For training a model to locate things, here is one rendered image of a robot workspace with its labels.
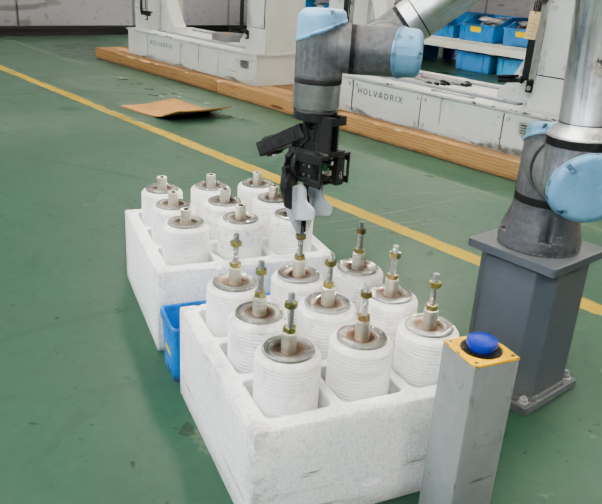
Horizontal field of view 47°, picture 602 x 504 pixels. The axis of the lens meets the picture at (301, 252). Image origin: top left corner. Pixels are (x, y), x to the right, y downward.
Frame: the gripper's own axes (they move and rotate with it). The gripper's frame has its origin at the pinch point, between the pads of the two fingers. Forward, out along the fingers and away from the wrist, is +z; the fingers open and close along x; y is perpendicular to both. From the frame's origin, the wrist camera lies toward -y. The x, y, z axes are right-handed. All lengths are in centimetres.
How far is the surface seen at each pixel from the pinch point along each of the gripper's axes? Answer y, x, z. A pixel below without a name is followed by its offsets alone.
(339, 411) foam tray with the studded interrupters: 26.3, -17.4, 16.5
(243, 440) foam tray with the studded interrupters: 18.6, -28.3, 20.3
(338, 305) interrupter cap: 13.4, -3.8, 9.2
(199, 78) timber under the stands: -284, 201, 28
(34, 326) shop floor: -54, -24, 34
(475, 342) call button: 41.2, -10.2, 1.5
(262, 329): 10.8, -18.0, 9.7
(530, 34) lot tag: -58, 188, -22
